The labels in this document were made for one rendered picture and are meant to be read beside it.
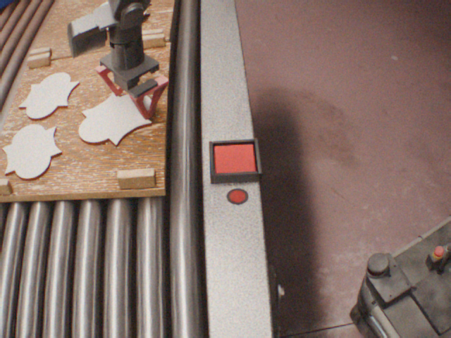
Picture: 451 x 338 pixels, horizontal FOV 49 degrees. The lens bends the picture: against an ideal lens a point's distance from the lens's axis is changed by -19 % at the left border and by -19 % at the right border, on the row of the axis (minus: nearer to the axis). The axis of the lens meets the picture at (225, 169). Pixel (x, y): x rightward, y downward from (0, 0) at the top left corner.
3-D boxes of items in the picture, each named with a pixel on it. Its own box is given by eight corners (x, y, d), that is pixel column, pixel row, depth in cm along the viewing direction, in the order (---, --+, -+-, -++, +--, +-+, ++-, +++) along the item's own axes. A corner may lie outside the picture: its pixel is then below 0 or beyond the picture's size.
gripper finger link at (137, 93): (140, 134, 94) (134, 89, 88) (117, 115, 98) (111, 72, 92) (173, 114, 97) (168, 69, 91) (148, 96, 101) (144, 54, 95)
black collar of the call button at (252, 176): (258, 146, 96) (258, 138, 94) (262, 181, 90) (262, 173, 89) (208, 148, 96) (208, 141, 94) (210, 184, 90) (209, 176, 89)
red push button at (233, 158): (253, 150, 95) (253, 143, 94) (256, 177, 91) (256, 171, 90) (214, 152, 95) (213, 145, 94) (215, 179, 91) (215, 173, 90)
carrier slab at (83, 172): (171, 47, 117) (171, 41, 116) (165, 196, 88) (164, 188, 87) (27, 71, 116) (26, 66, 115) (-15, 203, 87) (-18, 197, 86)
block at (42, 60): (51, 60, 115) (50, 51, 113) (50, 65, 114) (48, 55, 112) (29, 65, 115) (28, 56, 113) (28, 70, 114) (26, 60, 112)
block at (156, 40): (165, 42, 116) (165, 32, 114) (165, 46, 115) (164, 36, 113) (137, 46, 116) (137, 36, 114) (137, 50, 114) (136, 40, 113)
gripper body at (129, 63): (129, 89, 90) (125, 53, 84) (99, 67, 95) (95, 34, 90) (161, 71, 93) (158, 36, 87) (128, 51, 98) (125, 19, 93)
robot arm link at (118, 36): (144, 8, 84) (134, -3, 87) (103, 22, 82) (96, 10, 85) (146, 41, 88) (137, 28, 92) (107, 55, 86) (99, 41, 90)
